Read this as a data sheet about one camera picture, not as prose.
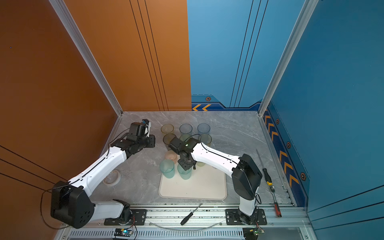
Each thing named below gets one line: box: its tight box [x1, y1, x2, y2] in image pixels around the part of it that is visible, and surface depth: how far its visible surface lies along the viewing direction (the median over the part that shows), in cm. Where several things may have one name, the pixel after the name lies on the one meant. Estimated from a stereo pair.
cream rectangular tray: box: [158, 165, 227, 200], surface depth 85 cm
